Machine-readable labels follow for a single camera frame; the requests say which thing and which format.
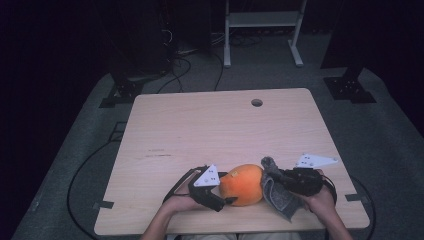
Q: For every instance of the person's left hand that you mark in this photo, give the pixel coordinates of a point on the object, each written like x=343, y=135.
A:
x=180, y=203

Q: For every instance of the grey cloth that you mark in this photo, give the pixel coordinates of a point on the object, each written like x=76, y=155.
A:
x=278, y=200

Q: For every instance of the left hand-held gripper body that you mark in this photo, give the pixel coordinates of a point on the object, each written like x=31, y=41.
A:
x=205, y=195

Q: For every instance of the black tape strip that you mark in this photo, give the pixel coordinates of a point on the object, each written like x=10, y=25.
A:
x=105, y=204
x=356, y=197

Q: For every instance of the dark equipment cabinet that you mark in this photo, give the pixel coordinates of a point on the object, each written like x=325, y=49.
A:
x=143, y=36

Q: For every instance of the white metal stand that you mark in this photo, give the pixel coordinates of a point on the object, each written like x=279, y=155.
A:
x=263, y=19

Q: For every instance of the black stand base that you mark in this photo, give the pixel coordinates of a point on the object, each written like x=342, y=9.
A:
x=348, y=88
x=125, y=91

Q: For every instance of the person's right hand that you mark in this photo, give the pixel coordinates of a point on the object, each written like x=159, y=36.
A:
x=321, y=205

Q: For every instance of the orange plush toy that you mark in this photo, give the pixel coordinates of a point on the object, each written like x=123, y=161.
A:
x=243, y=186

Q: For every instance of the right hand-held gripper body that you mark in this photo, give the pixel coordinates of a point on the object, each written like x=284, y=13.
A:
x=305, y=182

